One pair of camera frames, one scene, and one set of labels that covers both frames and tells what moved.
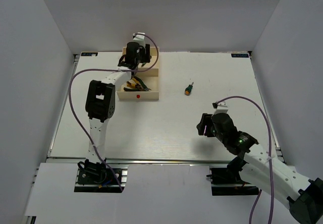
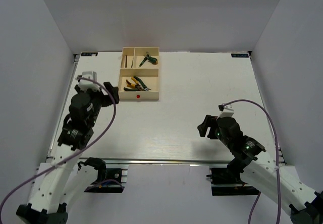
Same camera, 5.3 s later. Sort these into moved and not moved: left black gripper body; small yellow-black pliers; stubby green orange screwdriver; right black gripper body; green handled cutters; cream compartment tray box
Moved: stubby green orange screwdriver; left black gripper body
Not moved: green handled cutters; cream compartment tray box; small yellow-black pliers; right black gripper body
